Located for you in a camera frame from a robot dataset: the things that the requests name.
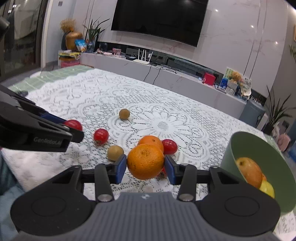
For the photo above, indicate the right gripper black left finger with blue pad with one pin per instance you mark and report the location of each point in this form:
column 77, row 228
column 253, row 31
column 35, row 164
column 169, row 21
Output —
column 102, row 176

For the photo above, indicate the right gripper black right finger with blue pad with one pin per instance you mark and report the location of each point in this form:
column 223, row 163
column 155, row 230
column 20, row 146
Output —
column 187, row 176

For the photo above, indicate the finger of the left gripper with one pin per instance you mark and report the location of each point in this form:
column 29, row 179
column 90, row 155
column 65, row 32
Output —
column 43, row 135
column 31, row 107

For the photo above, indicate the red cherry tomato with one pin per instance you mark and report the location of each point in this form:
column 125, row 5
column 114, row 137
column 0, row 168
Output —
column 170, row 146
column 101, row 136

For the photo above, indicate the brown kiwi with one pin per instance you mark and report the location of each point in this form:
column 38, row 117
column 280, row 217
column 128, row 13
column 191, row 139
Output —
column 114, row 152
column 124, row 114

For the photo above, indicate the large orange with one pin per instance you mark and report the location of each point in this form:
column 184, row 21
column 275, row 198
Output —
column 145, row 161

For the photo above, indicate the green checked table mat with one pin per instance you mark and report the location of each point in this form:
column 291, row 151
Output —
column 37, row 80

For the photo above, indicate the white lace tablecloth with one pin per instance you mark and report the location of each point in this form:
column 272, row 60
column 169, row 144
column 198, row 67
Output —
column 95, row 98

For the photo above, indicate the red yellow mango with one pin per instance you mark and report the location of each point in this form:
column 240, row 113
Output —
column 250, row 171

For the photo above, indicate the stack of books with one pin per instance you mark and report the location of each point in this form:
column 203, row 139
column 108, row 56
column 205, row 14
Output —
column 69, row 59

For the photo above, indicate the yellow lemon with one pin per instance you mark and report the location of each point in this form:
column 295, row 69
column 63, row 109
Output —
column 267, row 188

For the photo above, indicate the white marble tv console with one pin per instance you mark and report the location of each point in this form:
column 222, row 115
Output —
column 168, row 79

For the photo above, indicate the green colander bowl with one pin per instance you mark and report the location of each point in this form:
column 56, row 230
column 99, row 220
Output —
column 270, row 161

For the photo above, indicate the grey blue trash bin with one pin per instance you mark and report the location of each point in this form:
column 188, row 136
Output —
column 252, row 113

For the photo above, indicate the blue snack bag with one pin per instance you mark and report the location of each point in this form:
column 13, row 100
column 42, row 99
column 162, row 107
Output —
column 81, row 45

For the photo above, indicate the golden vase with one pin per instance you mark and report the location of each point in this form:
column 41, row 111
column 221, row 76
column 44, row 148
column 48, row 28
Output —
column 70, row 39

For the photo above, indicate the red box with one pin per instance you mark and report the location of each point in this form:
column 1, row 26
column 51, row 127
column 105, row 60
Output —
column 209, row 79

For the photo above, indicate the white wifi router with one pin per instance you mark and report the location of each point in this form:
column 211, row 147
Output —
column 143, row 57

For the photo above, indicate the green potted plant left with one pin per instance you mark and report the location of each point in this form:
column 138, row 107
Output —
column 93, row 30

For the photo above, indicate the green potted plant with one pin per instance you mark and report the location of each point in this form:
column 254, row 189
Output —
column 93, row 30
column 276, row 110

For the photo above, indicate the green potted plant right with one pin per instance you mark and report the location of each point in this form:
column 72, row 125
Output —
column 276, row 110

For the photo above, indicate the teddy bear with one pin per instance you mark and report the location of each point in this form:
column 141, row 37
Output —
column 236, row 77

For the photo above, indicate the black wall television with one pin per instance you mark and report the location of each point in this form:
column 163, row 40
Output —
column 177, row 20

